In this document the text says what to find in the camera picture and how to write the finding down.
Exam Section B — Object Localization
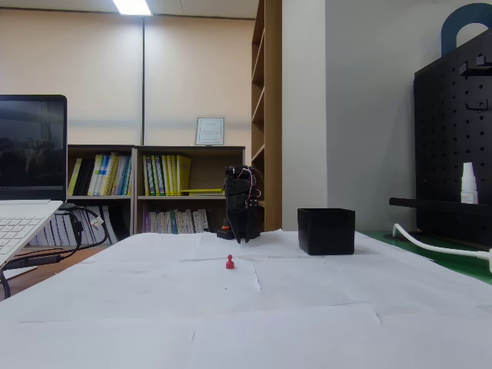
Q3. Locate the black square box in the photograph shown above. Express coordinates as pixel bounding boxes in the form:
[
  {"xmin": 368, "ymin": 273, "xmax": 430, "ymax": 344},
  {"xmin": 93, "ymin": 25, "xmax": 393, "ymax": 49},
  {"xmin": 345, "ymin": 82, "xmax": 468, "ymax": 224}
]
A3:
[{"xmin": 297, "ymin": 208, "xmax": 356, "ymax": 256}]

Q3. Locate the black orange base clamp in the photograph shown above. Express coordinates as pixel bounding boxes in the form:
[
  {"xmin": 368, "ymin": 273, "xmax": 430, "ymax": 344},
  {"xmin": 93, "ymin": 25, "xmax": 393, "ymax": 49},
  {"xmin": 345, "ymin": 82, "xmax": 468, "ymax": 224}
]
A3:
[{"xmin": 216, "ymin": 218, "xmax": 235, "ymax": 240}]

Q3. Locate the low wooden bookshelf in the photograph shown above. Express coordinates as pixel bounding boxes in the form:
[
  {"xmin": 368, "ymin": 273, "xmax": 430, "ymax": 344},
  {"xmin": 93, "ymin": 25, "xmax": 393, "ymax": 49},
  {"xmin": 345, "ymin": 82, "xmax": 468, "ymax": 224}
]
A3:
[
  {"xmin": 132, "ymin": 145, "xmax": 247, "ymax": 235},
  {"xmin": 67, "ymin": 145, "xmax": 135, "ymax": 247}
]

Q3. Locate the large yellow binder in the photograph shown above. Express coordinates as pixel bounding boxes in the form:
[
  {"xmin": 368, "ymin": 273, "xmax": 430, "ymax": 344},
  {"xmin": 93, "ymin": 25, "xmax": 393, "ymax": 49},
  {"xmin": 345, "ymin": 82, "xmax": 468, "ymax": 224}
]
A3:
[{"xmin": 176, "ymin": 155, "xmax": 192, "ymax": 196}]

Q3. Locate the framed certificate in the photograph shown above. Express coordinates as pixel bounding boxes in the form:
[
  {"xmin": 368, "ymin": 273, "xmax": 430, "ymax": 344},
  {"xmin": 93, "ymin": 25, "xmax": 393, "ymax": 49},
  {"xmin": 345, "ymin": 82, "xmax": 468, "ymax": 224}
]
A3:
[{"xmin": 194, "ymin": 116, "xmax": 227, "ymax": 146}]

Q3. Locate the tall wooden bookshelf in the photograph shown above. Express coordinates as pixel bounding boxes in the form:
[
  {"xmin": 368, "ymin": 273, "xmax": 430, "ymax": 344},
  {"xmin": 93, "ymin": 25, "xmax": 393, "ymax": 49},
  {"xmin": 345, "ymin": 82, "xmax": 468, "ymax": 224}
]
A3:
[{"xmin": 251, "ymin": 0, "xmax": 284, "ymax": 231}]

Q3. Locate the white paper sheet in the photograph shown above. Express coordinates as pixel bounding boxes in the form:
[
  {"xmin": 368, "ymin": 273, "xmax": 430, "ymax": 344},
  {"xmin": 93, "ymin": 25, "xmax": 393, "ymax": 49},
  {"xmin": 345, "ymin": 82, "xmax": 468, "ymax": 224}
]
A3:
[
  {"xmin": 374, "ymin": 299, "xmax": 492, "ymax": 369},
  {"xmin": 0, "ymin": 318, "xmax": 195, "ymax": 369},
  {"xmin": 76, "ymin": 232, "xmax": 204, "ymax": 266},
  {"xmin": 253, "ymin": 255, "xmax": 492, "ymax": 308},
  {"xmin": 191, "ymin": 303, "xmax": 381, "ymax": 369},
  {"xmin": 0, "ymin": 261, "xmax": 262, "ymax": 324}
]

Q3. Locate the black pegboard shelf bar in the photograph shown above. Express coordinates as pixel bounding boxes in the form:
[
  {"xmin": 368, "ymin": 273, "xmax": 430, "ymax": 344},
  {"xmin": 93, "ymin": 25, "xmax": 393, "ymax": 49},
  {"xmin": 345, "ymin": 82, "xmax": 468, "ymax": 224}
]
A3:
[{"xmin": 388, "ymin": 197, "xmax": 492, "ymax": 216}]

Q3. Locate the black pegboard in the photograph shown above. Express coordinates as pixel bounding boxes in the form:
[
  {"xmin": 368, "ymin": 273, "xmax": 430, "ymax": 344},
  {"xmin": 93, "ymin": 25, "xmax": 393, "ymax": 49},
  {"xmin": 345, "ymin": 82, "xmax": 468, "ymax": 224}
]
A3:
[{"xmin": 413, "ymin": 26, "xmax": 492, "ymax": 247}]

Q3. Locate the white laptop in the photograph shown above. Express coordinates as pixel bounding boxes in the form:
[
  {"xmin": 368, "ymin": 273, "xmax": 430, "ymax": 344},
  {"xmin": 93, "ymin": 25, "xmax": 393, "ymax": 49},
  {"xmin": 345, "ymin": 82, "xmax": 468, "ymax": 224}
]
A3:
[{"xmin": 0, "ymin": 95, "xmax": 68, "ymax": 268}]

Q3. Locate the ceiling light panel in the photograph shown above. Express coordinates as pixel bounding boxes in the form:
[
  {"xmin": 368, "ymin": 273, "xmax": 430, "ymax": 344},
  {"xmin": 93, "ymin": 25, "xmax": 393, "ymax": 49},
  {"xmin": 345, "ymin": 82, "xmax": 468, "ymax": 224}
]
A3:
[{"xmin": 111, "ymin": 0, "xmax": 154, "ymax": 16}]

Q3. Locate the white plastic bottle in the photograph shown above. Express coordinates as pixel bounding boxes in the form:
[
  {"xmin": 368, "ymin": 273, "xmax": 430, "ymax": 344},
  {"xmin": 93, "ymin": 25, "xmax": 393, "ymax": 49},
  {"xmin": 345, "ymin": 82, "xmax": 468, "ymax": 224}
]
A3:
[{"xmin": 460, "ymin": 161, "xmax": 480, "ymax": 204}]

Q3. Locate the white power strip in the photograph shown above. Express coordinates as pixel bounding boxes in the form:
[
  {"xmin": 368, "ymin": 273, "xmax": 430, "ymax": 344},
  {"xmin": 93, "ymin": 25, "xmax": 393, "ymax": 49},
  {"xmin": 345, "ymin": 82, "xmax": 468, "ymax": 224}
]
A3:
[{"xmin": 476, "ymin": 248, "xmax": 492, "ymax": 274}]

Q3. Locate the blue arch shaped object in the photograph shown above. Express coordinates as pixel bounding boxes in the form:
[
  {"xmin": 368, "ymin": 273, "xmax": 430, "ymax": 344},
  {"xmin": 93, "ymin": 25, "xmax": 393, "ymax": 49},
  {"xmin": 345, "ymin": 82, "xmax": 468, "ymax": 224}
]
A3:
[{"xmin": 440, "ymin": 2, "xmax": 492, "ymax": 57}]

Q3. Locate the red servo wire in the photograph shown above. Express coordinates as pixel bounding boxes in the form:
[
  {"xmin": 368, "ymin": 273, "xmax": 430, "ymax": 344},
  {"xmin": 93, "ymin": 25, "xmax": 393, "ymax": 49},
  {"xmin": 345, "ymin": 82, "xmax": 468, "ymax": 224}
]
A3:
[{"xmin": 236, "ymin": 167, "xmax": 262, "ymax": 197}]

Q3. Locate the black laptop cable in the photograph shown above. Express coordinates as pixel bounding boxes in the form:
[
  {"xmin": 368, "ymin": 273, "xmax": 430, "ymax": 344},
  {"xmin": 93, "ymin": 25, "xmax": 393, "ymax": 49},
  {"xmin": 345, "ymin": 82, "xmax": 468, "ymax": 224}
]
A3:
[{"xmin": 57, "ymin": 203, "xmax": 111, "ymax": 262}]

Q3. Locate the white power strip cable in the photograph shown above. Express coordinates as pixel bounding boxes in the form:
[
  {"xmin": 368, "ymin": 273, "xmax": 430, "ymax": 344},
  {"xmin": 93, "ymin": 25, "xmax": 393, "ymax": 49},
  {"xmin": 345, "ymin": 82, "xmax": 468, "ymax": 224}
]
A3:
[{"xmin": 392, "ymin": 223, "xmax": 481, "ymax": 258}]

